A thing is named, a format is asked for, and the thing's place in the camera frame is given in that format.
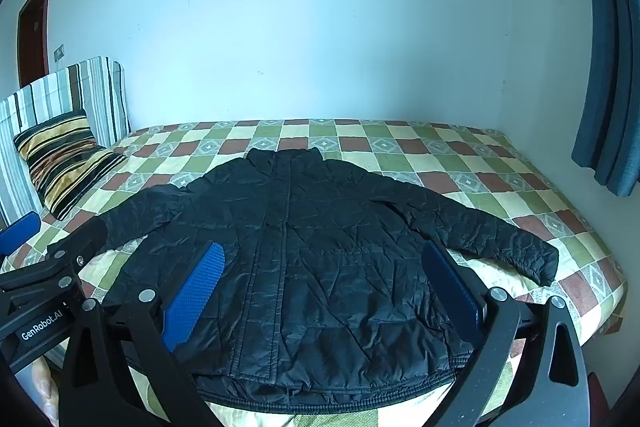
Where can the blue curtain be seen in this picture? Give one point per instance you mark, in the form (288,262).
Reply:
(610,72)

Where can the grey striped pillow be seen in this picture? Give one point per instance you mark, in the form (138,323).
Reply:
(60,102)

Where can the black puffer jacket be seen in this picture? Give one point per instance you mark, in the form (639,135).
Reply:
(320,267)

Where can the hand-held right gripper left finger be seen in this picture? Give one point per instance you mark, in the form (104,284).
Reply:
(200,292)

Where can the wall switch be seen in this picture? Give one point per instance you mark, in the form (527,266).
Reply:
(59,52)

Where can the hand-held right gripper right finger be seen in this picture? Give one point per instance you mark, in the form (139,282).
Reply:
(450,292)

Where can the checkered bed sheet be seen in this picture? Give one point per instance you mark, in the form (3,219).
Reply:
(500,202)

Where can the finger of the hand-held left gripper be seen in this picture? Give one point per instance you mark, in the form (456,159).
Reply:
(20,229)
(75,252)

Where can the brown wooden door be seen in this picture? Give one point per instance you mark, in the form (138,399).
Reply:
(34,32)

